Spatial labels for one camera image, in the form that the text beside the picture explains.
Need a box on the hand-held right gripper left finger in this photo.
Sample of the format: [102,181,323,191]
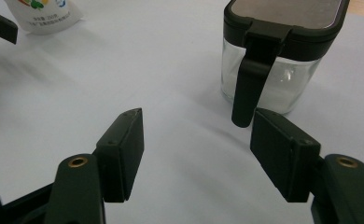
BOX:
[44,107,145,224]

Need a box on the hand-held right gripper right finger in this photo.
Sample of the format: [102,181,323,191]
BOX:
[250,107,364,224]

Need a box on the white printed salt bag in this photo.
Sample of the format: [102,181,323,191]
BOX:
[4,0,85,35]

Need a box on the glass jar with black lid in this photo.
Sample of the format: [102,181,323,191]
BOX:
[220,0,351,116]

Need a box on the black spoon handle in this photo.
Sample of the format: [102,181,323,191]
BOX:
[231,21,293,129]

